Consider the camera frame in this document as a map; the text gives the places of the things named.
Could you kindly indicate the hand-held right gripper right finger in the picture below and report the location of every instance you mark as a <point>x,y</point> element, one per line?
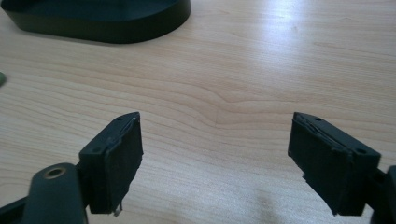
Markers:
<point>330,168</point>

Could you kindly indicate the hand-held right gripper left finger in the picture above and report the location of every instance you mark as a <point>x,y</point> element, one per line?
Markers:
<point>112,168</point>

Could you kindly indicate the small green object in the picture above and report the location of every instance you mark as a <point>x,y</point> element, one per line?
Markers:
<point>2,79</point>

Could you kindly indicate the black oval base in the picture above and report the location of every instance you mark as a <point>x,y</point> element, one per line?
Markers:
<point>99,18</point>

